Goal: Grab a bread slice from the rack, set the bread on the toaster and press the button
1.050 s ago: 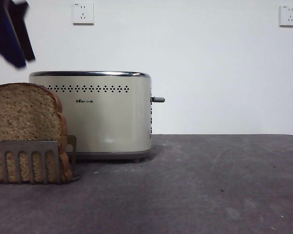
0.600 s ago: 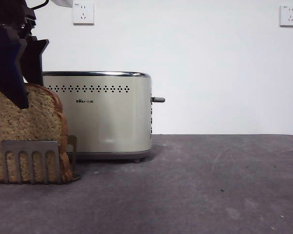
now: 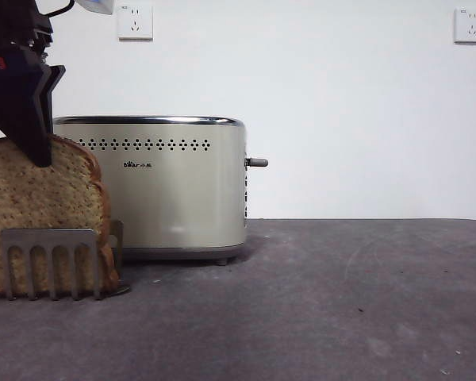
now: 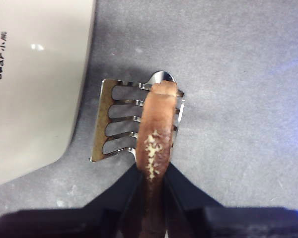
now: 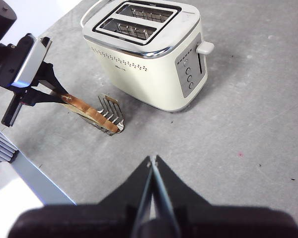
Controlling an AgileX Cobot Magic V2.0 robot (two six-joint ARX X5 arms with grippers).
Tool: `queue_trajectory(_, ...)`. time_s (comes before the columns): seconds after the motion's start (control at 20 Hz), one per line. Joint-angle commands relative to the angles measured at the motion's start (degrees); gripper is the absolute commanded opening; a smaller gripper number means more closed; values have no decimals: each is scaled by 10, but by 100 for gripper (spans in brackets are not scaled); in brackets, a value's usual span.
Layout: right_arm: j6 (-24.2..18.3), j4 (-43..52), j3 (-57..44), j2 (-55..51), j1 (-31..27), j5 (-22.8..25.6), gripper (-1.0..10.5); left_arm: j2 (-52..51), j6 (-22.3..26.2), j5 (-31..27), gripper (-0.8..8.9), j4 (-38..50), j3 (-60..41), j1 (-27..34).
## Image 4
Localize brown bread slice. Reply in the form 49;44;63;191
119;81;196;238

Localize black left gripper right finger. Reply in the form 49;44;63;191
163;162;298;238

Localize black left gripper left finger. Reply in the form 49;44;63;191
0;165;144;238

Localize steel toast rack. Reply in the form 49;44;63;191
89;70;186;163

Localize cream two-slot toaster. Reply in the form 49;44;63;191
0;0;97;189

